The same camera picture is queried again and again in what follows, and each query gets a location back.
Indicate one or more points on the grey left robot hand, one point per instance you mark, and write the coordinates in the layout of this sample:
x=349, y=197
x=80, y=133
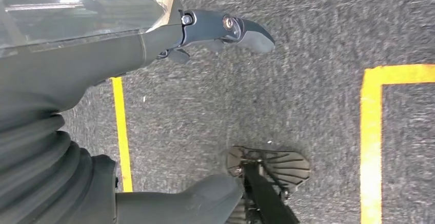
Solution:
x=85, y=63

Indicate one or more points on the yellow floor tape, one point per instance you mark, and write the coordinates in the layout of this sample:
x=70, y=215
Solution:
x=370, y=147
x=121, y=130

